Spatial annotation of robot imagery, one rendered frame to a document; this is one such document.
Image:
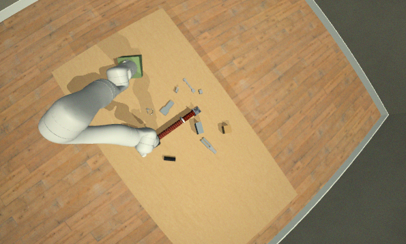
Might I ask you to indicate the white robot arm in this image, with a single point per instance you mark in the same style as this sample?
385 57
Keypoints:
67 120

